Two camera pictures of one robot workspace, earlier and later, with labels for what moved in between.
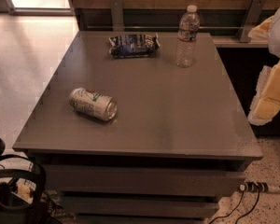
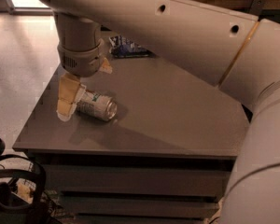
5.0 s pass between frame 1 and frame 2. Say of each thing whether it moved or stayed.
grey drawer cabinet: stayed
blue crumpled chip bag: stayed
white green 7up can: stayed
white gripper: moved
